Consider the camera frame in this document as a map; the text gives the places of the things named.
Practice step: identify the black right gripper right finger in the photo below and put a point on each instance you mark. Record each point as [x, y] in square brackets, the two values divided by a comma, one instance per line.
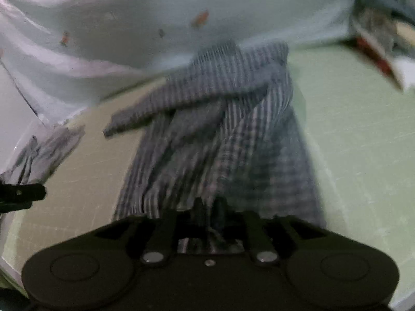
[321, 266]

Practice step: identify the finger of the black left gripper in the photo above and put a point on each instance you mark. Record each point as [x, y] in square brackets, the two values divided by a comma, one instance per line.
[20, 197]

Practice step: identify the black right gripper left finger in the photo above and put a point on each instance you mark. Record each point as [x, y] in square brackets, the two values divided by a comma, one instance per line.
[93, 268]

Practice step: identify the blue white plaid shirt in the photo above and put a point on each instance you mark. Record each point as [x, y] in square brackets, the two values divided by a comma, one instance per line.
[221, 136]

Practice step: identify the stack of folded clothes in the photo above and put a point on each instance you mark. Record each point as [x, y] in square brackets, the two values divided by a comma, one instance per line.
[386, 27]

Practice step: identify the grey crumpled garment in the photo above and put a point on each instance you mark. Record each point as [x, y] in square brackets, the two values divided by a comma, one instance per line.
[40, 158]

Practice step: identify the pale printed bed sheet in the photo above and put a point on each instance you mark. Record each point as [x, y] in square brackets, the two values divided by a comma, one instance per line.
[66, 55]

